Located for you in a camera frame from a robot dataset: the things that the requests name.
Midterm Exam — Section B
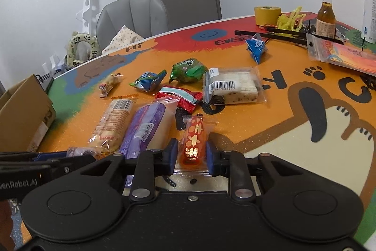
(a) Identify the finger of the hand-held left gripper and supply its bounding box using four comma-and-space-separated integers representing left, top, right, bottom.
48, 155, 97, 179
32, 151, 71, 163

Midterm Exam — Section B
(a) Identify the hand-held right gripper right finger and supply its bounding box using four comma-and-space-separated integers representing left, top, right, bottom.
206, 140, 303, 201

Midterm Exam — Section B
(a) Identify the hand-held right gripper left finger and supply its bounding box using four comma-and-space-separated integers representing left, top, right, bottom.
76, 139, 180, 201

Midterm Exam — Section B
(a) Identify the small clear snack packet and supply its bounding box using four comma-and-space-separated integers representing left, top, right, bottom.
67, 146, 98, 159

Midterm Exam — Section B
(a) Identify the orange floral snack packet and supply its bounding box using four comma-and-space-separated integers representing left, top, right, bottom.
174, 115, 213, 179

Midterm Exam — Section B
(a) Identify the cardboard box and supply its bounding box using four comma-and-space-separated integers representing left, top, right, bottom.
0, 75, 57, 153

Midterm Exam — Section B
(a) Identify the beige bread packet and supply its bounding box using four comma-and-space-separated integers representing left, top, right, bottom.
88, 94, 139, 159

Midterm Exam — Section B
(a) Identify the clear cake packet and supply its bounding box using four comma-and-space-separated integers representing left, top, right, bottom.
202, 66, 268, 105

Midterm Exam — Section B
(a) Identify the green snack packet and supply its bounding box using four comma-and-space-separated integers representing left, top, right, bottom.
169, 58, 208, 83

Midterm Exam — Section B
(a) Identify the blue snack packet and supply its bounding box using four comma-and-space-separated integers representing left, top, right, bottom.
245, 33, 270, 65

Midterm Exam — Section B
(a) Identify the purple snack packet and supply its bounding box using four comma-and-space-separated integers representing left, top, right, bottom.
119, 100, 180, 160

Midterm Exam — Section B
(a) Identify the red snack packet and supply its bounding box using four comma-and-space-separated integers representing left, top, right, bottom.
154, 86, 203, 114

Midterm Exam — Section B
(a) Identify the blue-green snack packet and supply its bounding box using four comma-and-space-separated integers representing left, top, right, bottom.
129, 70, 167, 92

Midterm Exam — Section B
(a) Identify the small candy packet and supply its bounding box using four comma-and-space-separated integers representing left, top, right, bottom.
98, 73, 123, 98

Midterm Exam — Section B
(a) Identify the white plastic holder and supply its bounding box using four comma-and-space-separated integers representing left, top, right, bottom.
41, 54, 69, 76

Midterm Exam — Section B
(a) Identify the panda print neck pillow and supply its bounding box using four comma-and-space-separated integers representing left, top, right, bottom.
65, 31, 102, 68

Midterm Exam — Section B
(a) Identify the dotted cream cushion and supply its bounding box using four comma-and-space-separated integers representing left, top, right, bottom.
101, 24, 153, 55

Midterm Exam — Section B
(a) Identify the yellow tape roll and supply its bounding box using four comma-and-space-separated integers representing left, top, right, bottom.
254, 6, 282, 26

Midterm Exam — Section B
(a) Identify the yellow toy vehicle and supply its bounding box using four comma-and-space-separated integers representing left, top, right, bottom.
277, 6, 306, 32

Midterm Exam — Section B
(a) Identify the amber glass bottle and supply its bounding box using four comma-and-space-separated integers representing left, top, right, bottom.
316, 0, 337, 40

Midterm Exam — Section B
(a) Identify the white spray bottle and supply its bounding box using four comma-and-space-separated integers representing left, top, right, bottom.
361, 0, 376, 44

